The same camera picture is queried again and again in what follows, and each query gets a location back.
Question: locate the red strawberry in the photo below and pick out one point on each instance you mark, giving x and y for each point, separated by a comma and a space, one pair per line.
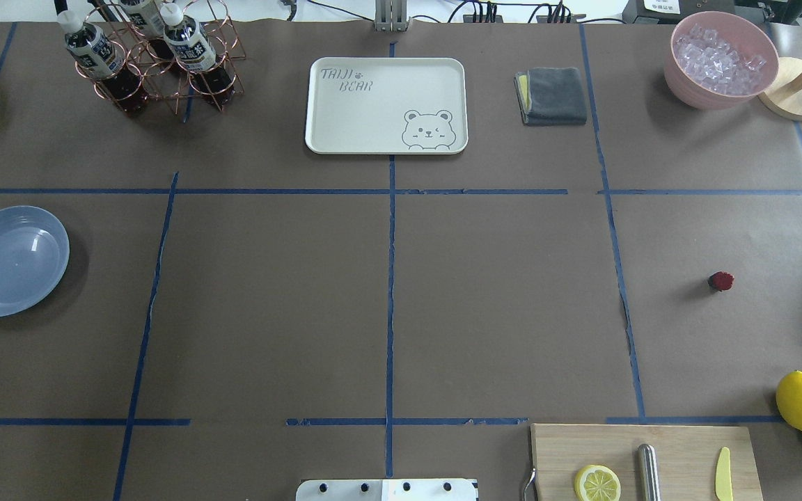
720, 281

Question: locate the blue plastic plate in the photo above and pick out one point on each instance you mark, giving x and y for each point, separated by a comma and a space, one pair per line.
34, 254

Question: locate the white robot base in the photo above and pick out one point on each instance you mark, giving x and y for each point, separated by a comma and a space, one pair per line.
389, 489

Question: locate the cream bear tray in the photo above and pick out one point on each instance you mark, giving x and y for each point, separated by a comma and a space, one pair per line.
384, 105

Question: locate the grey folded cloth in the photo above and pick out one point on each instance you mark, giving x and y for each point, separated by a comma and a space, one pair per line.
551, 96

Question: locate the half lemon slice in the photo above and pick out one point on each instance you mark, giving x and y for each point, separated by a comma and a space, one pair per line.
597, 482

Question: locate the steel cylinder tool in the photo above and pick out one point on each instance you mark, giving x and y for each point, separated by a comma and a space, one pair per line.
649, 471

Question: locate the wooden cutting board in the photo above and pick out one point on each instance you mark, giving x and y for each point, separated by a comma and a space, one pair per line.
686, 457

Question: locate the pink bowl of ice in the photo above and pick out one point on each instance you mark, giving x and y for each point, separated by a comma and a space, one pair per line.
717, 60

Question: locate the tea bottle white cap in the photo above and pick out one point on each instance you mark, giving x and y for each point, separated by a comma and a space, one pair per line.
102, 61

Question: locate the yellow plastic knife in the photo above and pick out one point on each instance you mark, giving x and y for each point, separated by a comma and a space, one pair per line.
723, 475

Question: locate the copper wire bottle rack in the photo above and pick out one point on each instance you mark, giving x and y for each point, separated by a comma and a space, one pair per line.
167, 81

